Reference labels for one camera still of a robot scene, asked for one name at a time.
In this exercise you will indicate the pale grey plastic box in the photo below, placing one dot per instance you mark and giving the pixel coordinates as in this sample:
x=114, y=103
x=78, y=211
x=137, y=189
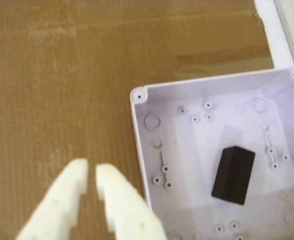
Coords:
x=212, y=112

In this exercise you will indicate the brown cardboard sheet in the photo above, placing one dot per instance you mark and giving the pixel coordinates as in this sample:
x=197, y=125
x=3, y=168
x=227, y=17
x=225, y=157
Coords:
x=61, y=75

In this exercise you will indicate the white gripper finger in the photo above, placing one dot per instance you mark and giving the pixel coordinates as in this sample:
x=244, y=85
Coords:
x=59, y=200
x=126, y=205

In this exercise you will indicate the black rectangular block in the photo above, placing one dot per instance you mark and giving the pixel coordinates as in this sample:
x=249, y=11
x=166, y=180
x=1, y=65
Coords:
x=233, y=175

